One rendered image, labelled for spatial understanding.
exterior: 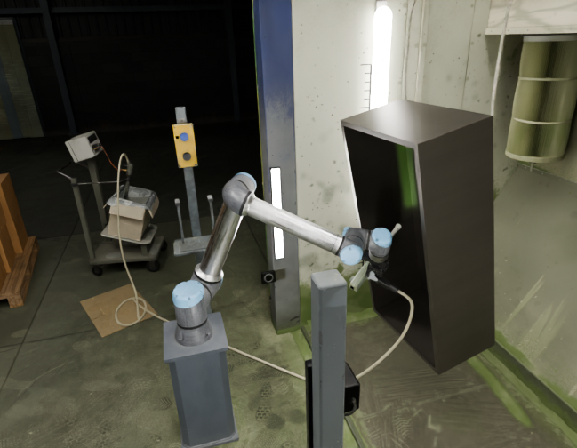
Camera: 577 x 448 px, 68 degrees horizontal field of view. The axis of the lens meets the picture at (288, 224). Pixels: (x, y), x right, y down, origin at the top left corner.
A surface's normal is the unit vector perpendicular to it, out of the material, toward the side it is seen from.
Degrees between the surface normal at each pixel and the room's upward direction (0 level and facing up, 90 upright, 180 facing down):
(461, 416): 0
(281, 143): 90
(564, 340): 57
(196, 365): 90
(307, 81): 90
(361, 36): 90
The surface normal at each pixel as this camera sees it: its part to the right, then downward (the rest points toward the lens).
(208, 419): 0.27, 0.38
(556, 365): -0.83, -0.38
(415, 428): -0.04, -0.91
